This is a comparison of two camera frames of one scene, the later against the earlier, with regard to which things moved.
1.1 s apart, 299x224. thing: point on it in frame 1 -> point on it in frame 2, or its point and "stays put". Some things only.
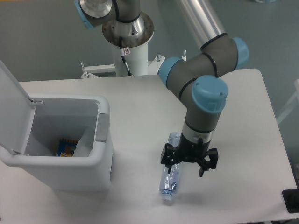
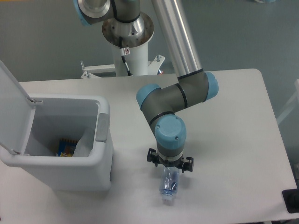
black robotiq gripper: [190, 151] -> [187, 164]
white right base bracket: [153, 68] stays put
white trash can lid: [17, 111] stays put
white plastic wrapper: [85, 144] stays put
